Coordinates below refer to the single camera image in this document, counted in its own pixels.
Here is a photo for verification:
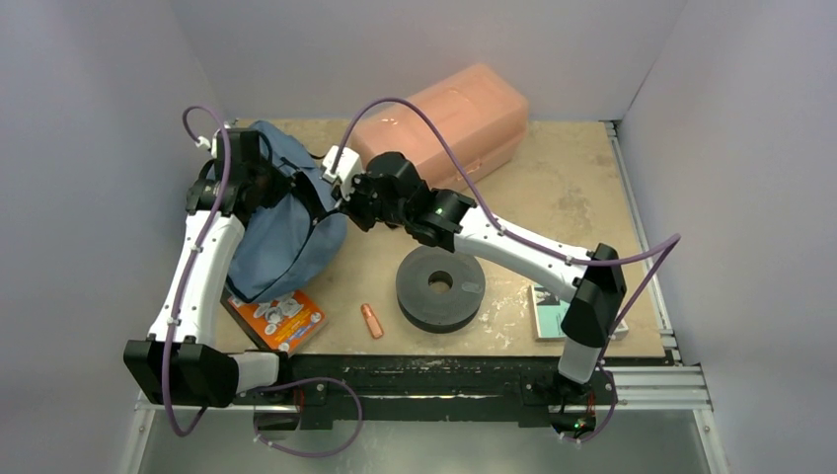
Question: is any blue student backpack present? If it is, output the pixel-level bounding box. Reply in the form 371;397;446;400
226;120;347;303

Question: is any orange illustrated book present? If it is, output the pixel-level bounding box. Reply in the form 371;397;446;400
221;290;328;356

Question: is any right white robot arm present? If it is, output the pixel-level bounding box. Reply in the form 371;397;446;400
322;146;627;402

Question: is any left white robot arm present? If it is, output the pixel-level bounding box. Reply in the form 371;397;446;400
123;128;294;408

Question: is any pink plastic storage box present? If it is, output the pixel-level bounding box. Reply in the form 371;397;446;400
348;64;529;192

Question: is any copper coloured marker pen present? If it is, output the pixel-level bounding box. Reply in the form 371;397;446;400
360;303;384;340

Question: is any teal paperback book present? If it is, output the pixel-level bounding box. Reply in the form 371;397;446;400
529;284;630;344

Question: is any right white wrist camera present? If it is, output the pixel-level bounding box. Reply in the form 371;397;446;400
322;145;363;201

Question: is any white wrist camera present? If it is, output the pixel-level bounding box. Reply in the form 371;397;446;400
322;145;363;201
194;127;229;159

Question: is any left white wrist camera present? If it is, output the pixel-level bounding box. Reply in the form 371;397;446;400
194;127;229;159

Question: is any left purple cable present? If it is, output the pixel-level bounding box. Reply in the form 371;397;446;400
160;104;233;438

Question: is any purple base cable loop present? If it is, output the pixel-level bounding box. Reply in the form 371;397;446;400
253;375;364;459

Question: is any black aluminium base frame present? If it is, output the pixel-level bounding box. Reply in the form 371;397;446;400
137;353;714;434

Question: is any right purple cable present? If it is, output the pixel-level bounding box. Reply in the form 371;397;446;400
330;98;683;446

